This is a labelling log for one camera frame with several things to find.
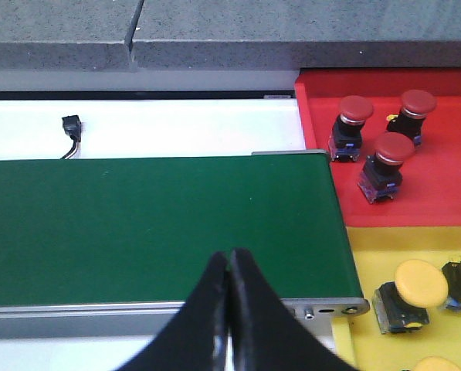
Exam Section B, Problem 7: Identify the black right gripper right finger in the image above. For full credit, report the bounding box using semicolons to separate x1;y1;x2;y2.
229;248;354;370

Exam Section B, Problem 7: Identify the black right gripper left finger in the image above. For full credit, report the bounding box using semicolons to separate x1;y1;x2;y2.
119;252;228;370

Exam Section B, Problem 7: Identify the red mushroom push button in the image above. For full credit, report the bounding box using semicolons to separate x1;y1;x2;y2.
358;131;415;204
328;95;374;162
386;89;437;147

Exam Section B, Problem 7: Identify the green conveyor belt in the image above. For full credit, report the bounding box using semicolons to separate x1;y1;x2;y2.
0;153;364;309

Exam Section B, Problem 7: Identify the red plastic tray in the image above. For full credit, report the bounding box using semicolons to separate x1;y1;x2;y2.
295;68;461;226

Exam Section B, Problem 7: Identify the grey granite countertop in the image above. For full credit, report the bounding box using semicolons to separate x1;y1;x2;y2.
0;1;461;91

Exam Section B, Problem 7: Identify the aluminium conveyor frame rail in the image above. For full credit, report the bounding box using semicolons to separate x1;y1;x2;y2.
0;150;371;341

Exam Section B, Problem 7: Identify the black cable connector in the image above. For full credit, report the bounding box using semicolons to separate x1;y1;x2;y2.
61;115;82;159

